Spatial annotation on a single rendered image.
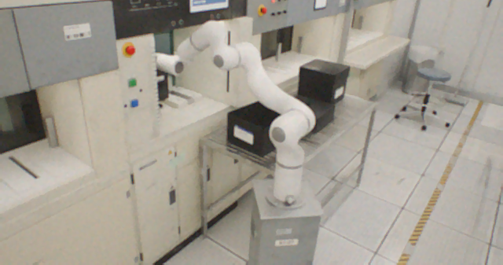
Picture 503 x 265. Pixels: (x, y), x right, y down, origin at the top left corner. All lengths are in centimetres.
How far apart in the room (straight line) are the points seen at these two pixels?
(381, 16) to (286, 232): 362
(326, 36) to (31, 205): 268
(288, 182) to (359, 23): 357
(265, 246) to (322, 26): 229
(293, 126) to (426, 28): 465
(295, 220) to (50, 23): 121
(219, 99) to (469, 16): 418
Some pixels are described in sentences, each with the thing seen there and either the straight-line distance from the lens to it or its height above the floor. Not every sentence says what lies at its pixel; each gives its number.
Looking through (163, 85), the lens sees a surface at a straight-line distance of 213.
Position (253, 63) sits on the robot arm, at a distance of 158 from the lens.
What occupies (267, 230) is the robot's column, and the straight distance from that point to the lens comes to 164.
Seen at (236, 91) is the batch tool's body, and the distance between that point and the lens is 224.
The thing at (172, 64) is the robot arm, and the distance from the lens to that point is 186.
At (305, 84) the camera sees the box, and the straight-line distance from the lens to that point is 271.
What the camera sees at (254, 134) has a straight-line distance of 194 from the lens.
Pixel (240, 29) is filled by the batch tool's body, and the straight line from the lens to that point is 213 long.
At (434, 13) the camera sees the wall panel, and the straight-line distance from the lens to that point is 589.
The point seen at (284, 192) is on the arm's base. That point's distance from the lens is 163.
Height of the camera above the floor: 179
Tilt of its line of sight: 26 degrees down
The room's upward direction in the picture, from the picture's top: 3 degrees clockwise
